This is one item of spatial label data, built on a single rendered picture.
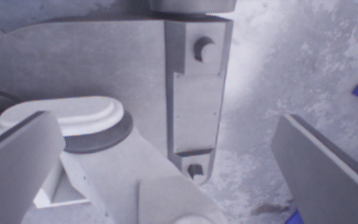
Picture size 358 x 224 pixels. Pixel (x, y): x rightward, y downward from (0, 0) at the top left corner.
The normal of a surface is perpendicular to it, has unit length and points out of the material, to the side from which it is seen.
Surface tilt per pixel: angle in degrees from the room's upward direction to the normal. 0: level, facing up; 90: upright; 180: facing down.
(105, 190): 90
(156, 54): 0
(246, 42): 0
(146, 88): 0
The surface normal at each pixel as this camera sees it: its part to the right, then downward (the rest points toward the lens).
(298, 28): 0.19, 0.50
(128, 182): 0.01, -0.86
